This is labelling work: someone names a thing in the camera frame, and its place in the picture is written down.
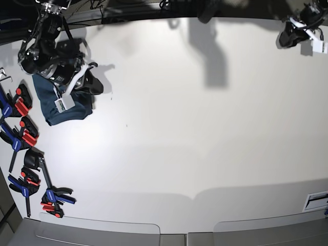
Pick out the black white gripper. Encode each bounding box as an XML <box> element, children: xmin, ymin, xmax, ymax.
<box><xmin>38</xmin><ymin>62</ymin><xmax>104</xmax><ymax>115</ymax></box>
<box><xmin>278</xmin><ymin>2</ymin><xmax>324</xmax><ymax>48</ymax></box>

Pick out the metal hex key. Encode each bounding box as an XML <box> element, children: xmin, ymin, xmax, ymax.
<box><xmin>0</xmin><ymin>67</ymin><xmax>12</xmax><ymax>82</ymax></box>

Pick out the white label plate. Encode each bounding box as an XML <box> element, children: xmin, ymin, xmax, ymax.
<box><xmin>302</xmin><ymin>191</ymin><xmax>327</xmax><ymax>212</ymax></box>

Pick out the dark blue T-shirt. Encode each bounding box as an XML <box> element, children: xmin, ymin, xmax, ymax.
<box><xmin>32</xmin><ymin>74</ymin><xmax>92</xmax><ymax>126</ymax></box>

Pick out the black hanging camera mount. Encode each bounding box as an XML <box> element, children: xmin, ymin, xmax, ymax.
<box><xmin>197</xmin><ymin>0</ymin><xmax>221</xmax><ymax>24</ymax></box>

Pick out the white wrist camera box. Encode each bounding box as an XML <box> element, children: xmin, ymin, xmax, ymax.
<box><xmin>54</xmin><ymin>95</ymin><xmax>75</xmax><ymax>113</ymax></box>
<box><xmin>312</xmin><ymin>39</ymin><xmax>328</xmax><ymax>54</ymax></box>

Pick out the blue red bar clamp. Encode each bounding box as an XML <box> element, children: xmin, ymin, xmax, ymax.
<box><xmin>24</xmin><ymin>149</ymin><xmax>76</xmax><ymax>218</ymax></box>
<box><xmin>1</xmin><ymin>116</ymin><xmax>39</xmax><ymax>173</ymax></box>
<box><xmin>8</xmin><ymin>166</ymin><xmax>40</xmax><ymax>218</ymax></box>
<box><xmin>1</xmin><ymin>80</ymin><xmax>32</xmax><ymax>124</ymax></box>

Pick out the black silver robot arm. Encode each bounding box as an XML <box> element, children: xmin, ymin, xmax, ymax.
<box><xmin>278</xmin><ymin>1</ymin><xmax>327</xmax><ymax>53</ymax></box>
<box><xmin>18</xmin><ymin>1</ymin><xmax>104</xmax><ymax>113</ymax></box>

